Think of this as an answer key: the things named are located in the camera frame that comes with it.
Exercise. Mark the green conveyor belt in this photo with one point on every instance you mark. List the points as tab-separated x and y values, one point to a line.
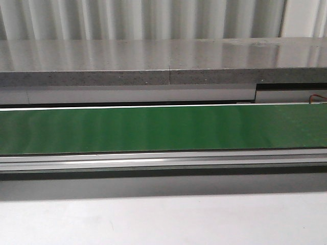
160	128

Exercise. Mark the grey stone counter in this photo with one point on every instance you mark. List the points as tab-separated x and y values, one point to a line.
195	71

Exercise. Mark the white pleated curtain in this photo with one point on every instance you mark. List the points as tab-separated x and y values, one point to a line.
161	20

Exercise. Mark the aluminium conveyor frame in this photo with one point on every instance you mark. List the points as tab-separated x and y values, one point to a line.
163	163

